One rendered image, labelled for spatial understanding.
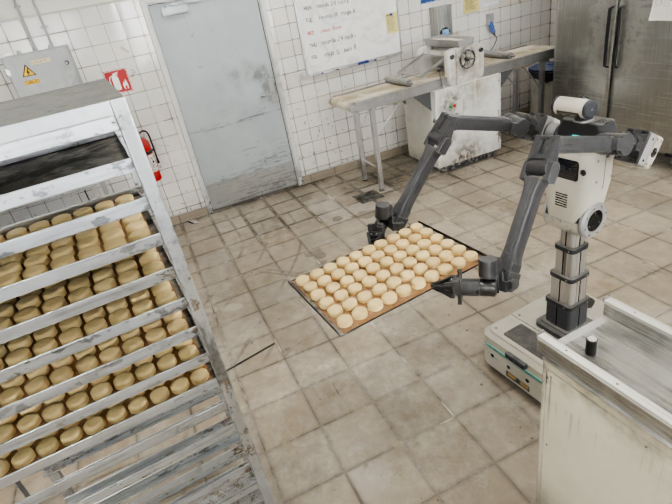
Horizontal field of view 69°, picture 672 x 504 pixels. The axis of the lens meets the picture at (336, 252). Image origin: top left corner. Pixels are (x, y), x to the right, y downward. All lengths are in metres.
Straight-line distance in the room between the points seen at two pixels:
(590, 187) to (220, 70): 3.83
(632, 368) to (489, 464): 0.97
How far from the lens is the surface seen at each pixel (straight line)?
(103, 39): 5.05
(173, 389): 1.45
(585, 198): 2.23
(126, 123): 1.09
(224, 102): 5.21
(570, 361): 1.59
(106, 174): 1.13
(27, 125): 1.08
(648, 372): 1.68
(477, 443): 2.49
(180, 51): 5.12
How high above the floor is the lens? 1.95
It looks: 29 degrees down
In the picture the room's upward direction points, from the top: 11 degrees counter-clockwise
